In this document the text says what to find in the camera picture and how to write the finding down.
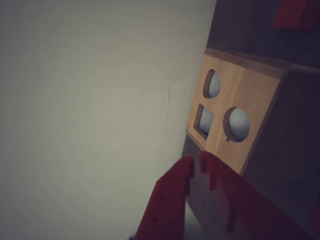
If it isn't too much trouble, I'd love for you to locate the wooden shape sorter box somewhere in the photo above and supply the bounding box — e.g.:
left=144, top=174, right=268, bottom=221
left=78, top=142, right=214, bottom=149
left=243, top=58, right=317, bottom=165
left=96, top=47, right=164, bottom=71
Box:
left=185, top=47, right=320, bottom=216

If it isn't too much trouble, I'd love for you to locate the red cube block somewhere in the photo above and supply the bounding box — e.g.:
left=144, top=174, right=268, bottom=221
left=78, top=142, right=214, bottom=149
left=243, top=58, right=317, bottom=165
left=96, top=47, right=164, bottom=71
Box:
left=273, top=0, right=320, bottom=32

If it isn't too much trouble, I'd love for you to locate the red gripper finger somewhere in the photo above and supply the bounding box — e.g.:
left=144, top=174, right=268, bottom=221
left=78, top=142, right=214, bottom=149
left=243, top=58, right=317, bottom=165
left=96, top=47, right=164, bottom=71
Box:
left=198, top=150, right=320, bottom=240
left=134, top=155, right=196, bottom=240

